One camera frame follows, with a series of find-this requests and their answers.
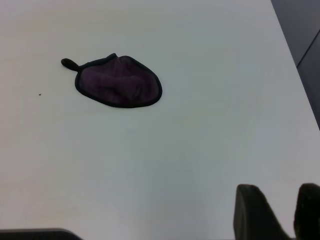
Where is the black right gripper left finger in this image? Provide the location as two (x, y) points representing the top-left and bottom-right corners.
(233, 184), (293, 240)

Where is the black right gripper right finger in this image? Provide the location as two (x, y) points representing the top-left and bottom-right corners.
(293, 182), (320, 240)

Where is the purple cloth with black trim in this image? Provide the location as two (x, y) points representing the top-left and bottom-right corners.
(60, 52), (163, 110)

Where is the dark grey base platform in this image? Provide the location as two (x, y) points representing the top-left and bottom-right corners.
(0, 227), (79, 240)

